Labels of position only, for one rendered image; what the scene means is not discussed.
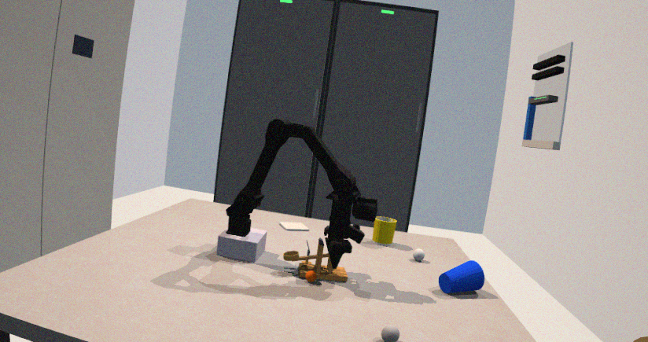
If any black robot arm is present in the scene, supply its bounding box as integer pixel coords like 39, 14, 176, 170
226, 119, 377, 244

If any yellow cup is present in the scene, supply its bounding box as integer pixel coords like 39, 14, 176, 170
372, 216, 397, 246

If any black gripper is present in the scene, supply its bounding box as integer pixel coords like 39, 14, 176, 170
324, 215, 352, 269

